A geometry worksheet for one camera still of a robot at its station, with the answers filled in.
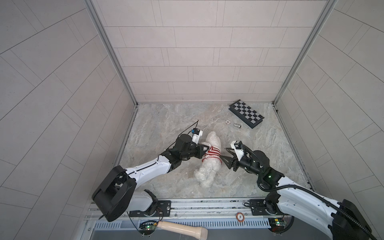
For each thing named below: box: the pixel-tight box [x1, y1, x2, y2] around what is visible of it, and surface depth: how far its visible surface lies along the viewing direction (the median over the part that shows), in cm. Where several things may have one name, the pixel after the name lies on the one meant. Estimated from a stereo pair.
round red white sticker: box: [236, 212, 245, 222], surface depth 71 cm
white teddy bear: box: [195, 131, 222, 189], surface depth 75 cm
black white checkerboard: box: [228, 99, 265, 129], surface depth 108 cm
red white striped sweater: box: [202, 145, 222, 164], surface depth 77 cm
